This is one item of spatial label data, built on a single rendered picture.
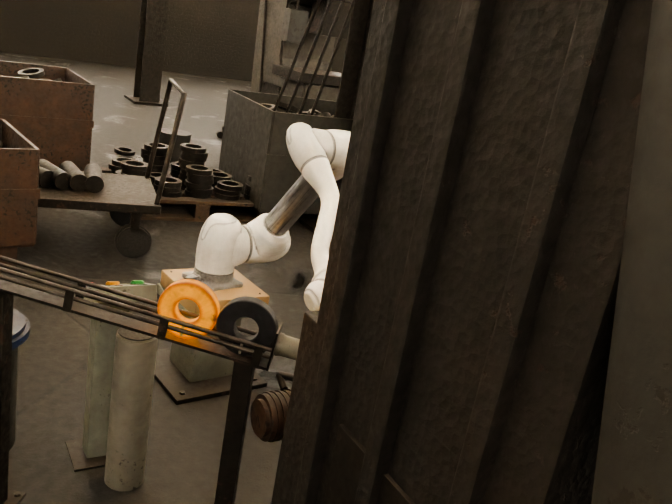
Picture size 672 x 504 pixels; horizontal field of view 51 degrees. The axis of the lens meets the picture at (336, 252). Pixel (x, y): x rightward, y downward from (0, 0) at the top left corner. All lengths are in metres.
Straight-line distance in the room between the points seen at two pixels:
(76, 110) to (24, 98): 0.35
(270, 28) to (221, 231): 5.13
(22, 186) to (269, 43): 4.35
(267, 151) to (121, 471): 2.96
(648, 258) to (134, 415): 1.67
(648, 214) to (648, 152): 0.07
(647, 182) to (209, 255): 2.08
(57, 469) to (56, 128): 3.32
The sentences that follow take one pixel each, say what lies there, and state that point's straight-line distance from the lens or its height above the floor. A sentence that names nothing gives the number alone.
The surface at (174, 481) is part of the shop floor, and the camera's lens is 2.42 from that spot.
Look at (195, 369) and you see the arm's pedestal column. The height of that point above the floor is 0.08.
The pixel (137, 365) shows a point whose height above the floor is 0.44.
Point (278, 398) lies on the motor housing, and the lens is 1.86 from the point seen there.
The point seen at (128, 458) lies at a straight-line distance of 2.30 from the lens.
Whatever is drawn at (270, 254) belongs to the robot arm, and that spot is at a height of 0.54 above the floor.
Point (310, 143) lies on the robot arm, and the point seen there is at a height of 1.07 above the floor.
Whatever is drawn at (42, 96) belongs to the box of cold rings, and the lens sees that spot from 5.32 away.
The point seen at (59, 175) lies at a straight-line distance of 4.15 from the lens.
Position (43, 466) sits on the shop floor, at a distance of 2.48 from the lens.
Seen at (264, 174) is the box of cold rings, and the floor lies 0.39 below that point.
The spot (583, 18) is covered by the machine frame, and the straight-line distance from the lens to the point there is 0.93.
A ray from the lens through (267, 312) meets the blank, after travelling 1.76.
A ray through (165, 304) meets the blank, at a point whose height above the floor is 0.73.
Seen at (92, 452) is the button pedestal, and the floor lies 0.03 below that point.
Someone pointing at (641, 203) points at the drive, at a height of 1.34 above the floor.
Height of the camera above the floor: 1.47
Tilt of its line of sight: 18 degrees down
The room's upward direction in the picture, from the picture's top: 10 degrees clockwise
